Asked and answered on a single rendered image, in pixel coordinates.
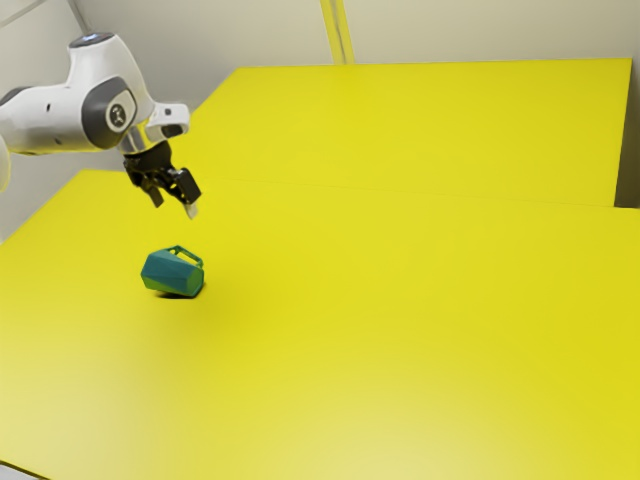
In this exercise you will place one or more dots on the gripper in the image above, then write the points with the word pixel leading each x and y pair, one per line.
pixel 147 164

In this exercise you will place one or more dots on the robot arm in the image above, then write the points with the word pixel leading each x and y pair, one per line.
pixel 60 120

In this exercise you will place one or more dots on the teal faceted mug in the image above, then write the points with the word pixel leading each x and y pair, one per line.
pixel 172 275

